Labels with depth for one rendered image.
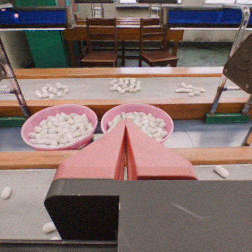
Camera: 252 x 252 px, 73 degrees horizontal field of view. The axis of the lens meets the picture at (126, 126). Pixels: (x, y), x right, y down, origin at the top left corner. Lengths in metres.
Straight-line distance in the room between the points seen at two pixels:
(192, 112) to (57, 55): 2.64
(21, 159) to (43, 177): 0.09
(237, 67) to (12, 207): 0.54
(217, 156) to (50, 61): 2.98
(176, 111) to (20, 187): 0.65
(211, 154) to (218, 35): 5.40
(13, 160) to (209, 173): 0.56
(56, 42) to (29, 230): 2.86
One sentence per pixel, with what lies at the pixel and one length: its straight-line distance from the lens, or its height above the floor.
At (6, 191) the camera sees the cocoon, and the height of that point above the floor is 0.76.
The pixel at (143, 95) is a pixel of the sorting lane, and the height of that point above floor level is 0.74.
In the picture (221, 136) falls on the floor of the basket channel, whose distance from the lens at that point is 0.83.
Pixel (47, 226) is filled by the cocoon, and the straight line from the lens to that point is 0.45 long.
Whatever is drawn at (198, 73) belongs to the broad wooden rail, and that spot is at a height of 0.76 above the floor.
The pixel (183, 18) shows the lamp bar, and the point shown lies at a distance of 0.81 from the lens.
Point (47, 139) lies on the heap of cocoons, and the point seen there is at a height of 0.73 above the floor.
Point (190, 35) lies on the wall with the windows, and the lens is 5.59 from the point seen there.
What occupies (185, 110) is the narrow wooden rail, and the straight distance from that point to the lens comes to 0.83.
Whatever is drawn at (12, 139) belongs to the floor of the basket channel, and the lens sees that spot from 0.85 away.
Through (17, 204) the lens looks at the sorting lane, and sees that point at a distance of 0.53.
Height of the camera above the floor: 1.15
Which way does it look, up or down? 37 degrees down
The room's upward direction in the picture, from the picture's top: straight up
